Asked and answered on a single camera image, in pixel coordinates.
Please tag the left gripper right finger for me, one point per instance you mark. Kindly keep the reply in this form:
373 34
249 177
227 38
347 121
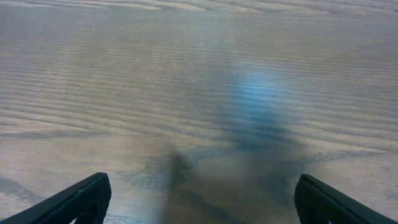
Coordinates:
318 203

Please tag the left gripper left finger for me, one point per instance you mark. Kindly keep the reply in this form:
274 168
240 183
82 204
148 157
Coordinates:
85 202

